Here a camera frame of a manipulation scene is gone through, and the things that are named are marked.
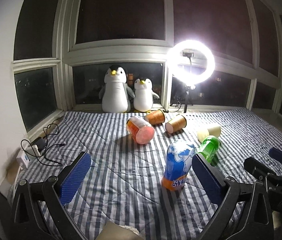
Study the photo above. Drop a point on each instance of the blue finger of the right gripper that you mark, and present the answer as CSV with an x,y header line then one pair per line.
x,y
275,154
257,169

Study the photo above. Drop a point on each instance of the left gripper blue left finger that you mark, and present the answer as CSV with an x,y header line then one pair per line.
x,y
72,176

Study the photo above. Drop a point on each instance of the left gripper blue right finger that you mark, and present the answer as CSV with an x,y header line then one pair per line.
x,y
210,178

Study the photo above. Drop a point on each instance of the blue label plastic bottle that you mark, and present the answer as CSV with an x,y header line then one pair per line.
x,y
179,157

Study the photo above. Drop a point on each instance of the cream paper cup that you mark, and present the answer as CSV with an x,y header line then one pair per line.
x,y
204,132

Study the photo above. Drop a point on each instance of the near brown paper cup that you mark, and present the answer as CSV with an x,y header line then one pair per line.
x,y
176,124

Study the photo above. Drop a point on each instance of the brown paper cup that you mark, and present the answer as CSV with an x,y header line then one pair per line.
x,y
176,124
155,118

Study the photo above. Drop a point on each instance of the far brown paper cup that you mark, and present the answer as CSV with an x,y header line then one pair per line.
x,y
155,118

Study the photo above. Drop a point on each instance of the green plastic bottle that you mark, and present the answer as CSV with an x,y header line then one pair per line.
x,y
209,148

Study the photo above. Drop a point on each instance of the black power adapter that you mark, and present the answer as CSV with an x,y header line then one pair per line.
x,y
40,143

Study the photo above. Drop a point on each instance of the white power strip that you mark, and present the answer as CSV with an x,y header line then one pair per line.
x,y
24,156

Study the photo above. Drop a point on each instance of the blue white striped bedsheet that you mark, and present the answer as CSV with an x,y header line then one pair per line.
x,y
122,193

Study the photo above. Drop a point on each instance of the black light tripod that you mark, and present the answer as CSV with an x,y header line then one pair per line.
x,y
180,95

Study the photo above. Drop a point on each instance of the orange pink plastic bottle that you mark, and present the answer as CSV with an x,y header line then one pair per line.
x,y
140,130

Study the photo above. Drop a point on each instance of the large plush penguin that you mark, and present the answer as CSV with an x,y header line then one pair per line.
x,y
116,93

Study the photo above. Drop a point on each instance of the small plush penguin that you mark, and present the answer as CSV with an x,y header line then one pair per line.
x,y
143,95

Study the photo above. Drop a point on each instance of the white ring light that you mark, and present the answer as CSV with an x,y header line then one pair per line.
x,y
174,61

